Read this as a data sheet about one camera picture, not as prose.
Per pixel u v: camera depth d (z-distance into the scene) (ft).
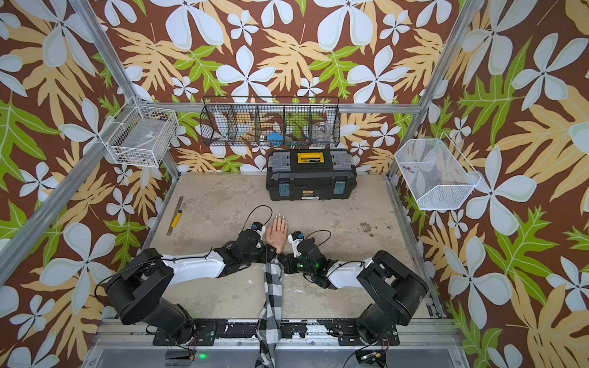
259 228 2.70
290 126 3.23
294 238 2.67
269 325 2.33
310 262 2.27
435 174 2.75
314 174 3.15
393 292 1.46
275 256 2.83
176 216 3.40
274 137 3.07
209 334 2.42
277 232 3.14
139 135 2.84
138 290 1.46
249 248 2.36
